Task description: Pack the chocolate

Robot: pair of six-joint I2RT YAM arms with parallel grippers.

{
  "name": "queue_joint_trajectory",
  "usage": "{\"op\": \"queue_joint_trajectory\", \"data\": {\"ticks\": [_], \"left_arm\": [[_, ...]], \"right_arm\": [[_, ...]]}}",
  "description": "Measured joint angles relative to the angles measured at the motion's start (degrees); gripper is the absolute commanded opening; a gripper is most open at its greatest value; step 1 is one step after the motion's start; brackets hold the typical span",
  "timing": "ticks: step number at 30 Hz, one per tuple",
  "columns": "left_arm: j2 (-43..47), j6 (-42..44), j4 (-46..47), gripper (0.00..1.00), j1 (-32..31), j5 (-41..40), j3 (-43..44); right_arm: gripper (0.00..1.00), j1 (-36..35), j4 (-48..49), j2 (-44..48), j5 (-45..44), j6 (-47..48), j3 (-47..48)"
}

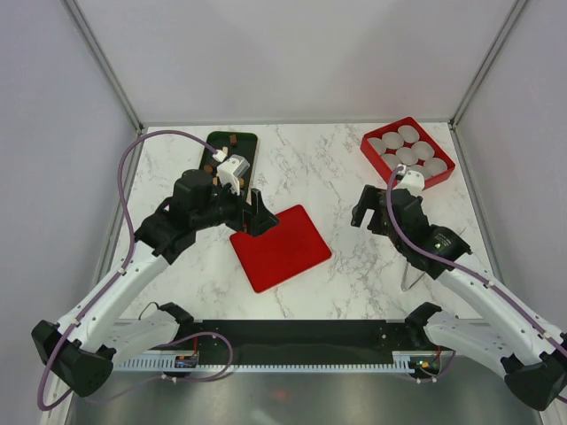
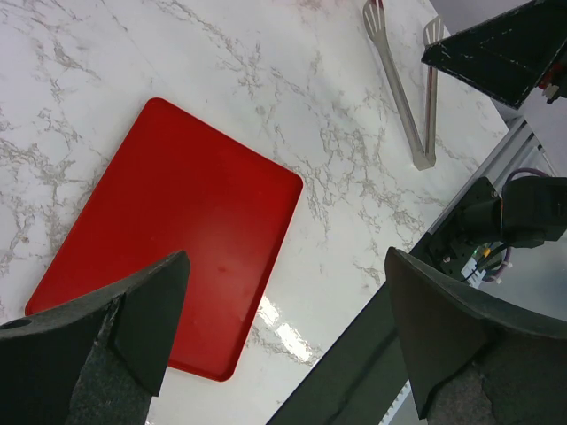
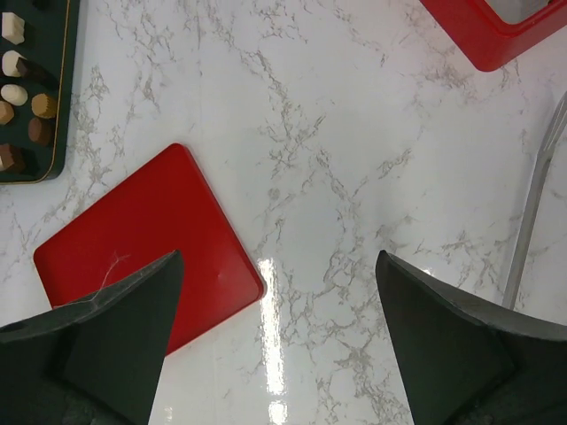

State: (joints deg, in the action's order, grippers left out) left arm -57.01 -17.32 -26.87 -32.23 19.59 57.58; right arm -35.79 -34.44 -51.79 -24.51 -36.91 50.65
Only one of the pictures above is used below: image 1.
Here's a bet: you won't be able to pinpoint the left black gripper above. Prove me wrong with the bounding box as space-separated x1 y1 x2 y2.
193 177 279 238

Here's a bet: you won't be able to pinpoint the dark green tray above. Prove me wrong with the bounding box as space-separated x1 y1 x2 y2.
206 131 259 198

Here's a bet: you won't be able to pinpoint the metal tongs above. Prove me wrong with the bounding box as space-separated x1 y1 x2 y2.
400 225 470 291

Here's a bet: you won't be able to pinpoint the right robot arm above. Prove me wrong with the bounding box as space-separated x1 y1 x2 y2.
351 185 566 411

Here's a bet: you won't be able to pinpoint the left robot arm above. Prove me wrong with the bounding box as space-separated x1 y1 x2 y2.
32 170 279 398

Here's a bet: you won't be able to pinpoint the red chocolate box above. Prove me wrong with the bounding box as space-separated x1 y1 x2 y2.
361 117 455 189

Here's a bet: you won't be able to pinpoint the red box lid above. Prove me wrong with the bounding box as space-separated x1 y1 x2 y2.
229 205 331 294

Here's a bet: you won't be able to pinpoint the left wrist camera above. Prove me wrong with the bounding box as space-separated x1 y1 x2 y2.
216 155 250 196

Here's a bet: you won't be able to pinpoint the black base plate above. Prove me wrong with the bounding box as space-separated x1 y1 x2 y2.
191 320 431 365

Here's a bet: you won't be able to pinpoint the white cable duct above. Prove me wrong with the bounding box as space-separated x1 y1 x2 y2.
114 352 439 374

